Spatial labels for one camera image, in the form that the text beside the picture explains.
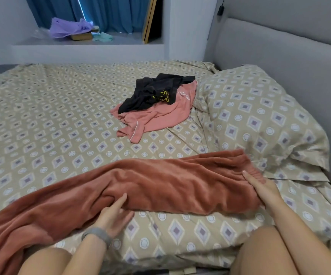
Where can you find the person's left hand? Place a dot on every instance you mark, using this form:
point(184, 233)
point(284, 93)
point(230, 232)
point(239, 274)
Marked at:
point(113, 217)

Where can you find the grey band wristwatch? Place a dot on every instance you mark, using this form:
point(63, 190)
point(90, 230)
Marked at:
point(96, 235)

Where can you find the pink shirt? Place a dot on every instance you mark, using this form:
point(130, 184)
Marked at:
point(159, 114)

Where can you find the blue curtain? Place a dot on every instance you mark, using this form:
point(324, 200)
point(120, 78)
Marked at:
point(108, 13)

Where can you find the clear plastic bag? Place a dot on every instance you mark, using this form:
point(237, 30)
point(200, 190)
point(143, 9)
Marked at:
point(39, 34)

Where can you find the person's right forearm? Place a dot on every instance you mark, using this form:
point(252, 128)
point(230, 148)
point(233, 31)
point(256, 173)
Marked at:
point(305, 243)

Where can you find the black garment yellow print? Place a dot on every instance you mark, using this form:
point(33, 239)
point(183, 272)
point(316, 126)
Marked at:
point(151, 91)

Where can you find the leaning wooden picture frames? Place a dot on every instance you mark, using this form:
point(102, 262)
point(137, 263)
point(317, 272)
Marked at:
point(152, 18)

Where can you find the person's right hand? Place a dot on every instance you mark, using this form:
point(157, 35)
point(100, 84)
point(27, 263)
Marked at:
point(262, 189)

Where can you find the patterned beige pillow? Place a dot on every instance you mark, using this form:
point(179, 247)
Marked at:
point(262, 117)

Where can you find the bed with patterned beige sheet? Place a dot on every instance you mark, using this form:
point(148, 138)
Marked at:
point(39, 123)

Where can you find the small wooden box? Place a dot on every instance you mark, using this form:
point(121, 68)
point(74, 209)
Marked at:
point(81, 36)

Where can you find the grey upholstered headboard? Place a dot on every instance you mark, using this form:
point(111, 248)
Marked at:
point(291, 60)

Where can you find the rust brown garment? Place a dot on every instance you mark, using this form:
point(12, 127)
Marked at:
point(142, 189)

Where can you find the purple cloth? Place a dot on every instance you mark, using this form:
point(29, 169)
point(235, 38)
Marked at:
point(69, 27)

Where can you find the teal small item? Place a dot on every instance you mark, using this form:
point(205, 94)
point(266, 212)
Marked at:
point(102, 36)

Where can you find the person's left leg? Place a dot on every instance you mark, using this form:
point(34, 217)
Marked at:
point(42, 261)

